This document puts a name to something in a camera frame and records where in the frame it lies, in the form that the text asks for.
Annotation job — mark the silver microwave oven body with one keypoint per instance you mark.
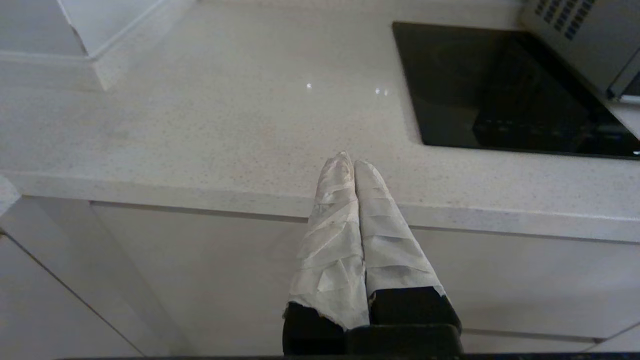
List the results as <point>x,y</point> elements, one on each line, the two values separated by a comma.
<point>585,45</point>

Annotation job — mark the white cabinet door panel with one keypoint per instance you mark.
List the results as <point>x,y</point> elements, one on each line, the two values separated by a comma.
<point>45,300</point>

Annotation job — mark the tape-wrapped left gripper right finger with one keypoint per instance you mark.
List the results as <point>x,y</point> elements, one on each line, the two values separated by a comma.
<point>395,250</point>

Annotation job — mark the black glass induction cooktop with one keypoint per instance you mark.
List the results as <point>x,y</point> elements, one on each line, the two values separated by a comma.
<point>475,90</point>

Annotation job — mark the white cabinet drawer front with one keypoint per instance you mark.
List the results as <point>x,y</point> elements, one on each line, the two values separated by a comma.
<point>525,346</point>
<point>200,260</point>

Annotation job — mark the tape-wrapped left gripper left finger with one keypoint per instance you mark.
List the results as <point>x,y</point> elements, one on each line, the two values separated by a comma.
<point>330,250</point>

